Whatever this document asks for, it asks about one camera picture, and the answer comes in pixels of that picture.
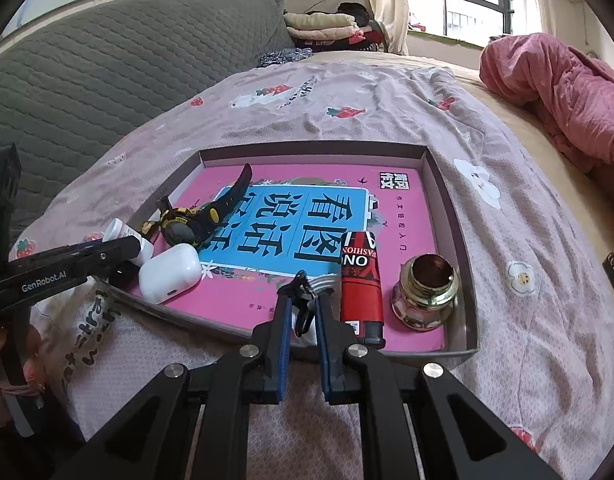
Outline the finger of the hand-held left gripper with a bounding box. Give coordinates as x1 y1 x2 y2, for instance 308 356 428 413
9 236 144 277

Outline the white earbuds case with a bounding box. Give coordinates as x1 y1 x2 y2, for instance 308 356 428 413
138 244 202 305

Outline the strawberry printed blanket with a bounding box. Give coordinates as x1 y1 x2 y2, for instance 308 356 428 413
12 60 614 480

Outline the pink quilt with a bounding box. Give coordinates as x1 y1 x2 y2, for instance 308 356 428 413
479 32 614 191

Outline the dark floral cloth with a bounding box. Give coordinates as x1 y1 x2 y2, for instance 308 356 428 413
258 47 312 68

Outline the cream curtain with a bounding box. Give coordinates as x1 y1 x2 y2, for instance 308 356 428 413
362 0 410 56

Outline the person's left hand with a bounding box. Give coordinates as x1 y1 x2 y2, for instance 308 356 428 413
0 322 50 428

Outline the white pill bottle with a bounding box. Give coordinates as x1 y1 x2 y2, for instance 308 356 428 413
103 218 154 267

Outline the yellow and black wristwatch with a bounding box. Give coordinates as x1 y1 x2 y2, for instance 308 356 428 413
141 162 255 251

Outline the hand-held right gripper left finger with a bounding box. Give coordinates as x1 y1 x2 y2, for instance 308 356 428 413
52 295 294 480

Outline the grey quilted headboard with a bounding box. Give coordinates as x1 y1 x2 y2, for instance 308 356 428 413
0 0 295 261

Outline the pink and blue book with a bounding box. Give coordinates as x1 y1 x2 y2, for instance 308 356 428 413
132 162 445 353

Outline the stack of folded clothes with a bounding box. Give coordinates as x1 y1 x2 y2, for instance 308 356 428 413
283 2 388 53

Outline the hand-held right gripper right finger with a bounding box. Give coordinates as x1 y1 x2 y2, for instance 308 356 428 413
315 301 562 480

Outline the red lighter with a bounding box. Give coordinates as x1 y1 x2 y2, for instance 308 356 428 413
339 231 386 348

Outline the round metal black object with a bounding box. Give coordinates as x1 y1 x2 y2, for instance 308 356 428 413
391 254 460 331

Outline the grey cardboard box tray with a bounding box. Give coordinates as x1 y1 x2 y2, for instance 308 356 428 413
99 140 480 368

